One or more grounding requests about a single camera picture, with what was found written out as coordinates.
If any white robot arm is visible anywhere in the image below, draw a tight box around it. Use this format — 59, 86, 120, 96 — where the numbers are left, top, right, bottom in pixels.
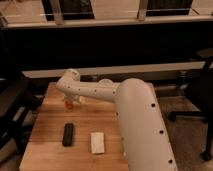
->
56, 69, 178, 171

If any clear plastic cup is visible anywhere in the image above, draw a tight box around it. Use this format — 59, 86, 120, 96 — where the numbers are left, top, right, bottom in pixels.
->
99, 79, 113, 84

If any red pepper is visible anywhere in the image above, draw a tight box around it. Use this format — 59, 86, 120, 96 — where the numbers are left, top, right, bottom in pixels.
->
65, 101, 73, 110

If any black office chair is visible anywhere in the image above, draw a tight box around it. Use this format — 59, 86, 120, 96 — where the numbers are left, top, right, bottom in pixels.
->
168, 47, 213, 161

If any dark chair at left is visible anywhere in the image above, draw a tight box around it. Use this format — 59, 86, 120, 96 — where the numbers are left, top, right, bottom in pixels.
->
0, 78, 42, 153

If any white rectangular box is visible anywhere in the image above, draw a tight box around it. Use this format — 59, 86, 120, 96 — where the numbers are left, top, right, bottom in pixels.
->
90, 132, 105, 154

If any black remote control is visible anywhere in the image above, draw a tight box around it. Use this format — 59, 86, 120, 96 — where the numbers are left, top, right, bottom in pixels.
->
62, 123, 74, 147

